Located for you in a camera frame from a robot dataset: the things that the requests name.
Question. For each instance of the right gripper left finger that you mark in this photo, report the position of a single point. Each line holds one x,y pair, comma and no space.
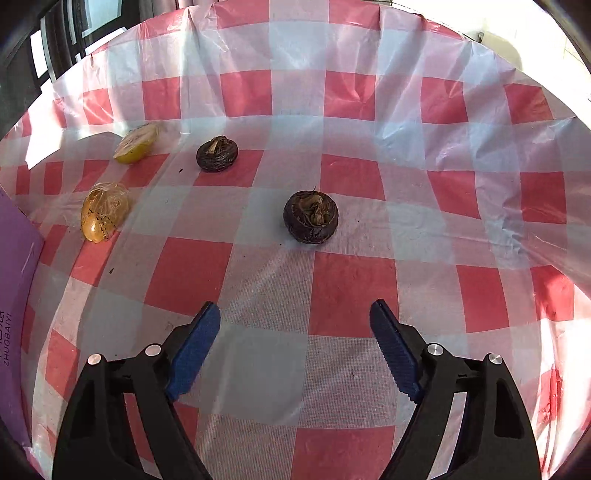
119,407

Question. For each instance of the purple white cardboard box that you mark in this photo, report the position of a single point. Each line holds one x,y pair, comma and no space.
20,249

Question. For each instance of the wrapped peeled orange fruit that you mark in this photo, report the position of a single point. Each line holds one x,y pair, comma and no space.
103,211

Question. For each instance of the dark mangosteen right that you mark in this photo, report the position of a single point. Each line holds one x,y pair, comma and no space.
311,217

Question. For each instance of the dark mangosteen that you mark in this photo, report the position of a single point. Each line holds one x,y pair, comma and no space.
311,217
217,154

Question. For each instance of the halved yellow-green fruit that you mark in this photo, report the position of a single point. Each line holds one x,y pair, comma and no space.
136,144

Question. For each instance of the dark mangosteen far left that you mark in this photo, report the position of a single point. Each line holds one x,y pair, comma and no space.
217,154

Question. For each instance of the red white checkered tablecloth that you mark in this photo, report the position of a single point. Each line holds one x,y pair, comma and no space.
295,240

